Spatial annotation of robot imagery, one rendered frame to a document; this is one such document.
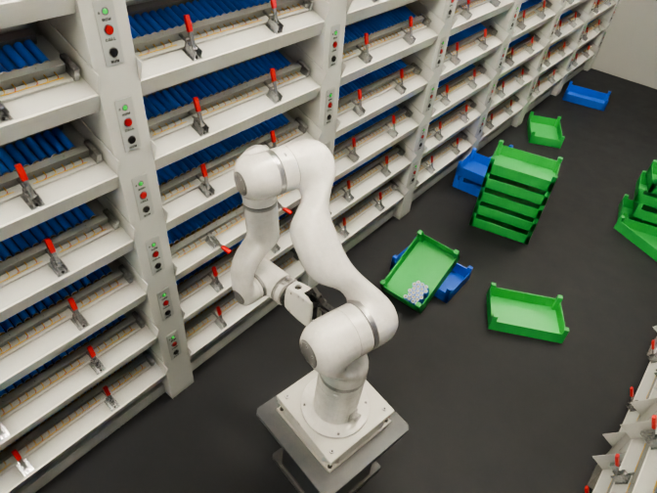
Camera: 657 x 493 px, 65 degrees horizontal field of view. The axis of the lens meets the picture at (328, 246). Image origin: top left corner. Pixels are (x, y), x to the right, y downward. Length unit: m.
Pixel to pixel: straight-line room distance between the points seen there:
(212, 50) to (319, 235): 0.52
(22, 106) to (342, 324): 0.75
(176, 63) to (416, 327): 1.39
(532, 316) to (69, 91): 1.91
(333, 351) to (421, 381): 0.95
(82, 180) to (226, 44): 0.47
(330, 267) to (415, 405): 0.95
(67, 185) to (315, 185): 0.53
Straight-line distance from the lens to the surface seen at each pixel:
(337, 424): 1.44
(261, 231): 1.35
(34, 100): 1.15
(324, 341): 1.08
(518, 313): 2.35
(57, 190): 1.24
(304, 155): 1.12
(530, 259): 2.65
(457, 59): 2.48
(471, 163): 3.06
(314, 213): 1.10
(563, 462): 2.02
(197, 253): 1.59
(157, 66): 1.25
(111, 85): 1.17
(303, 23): 1.53
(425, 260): 2.29
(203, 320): 1.89
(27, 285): 1.33
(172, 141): 1.35
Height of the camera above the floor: 1.62
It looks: 42 degrees down
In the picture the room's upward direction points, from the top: 6 degrees clockwise
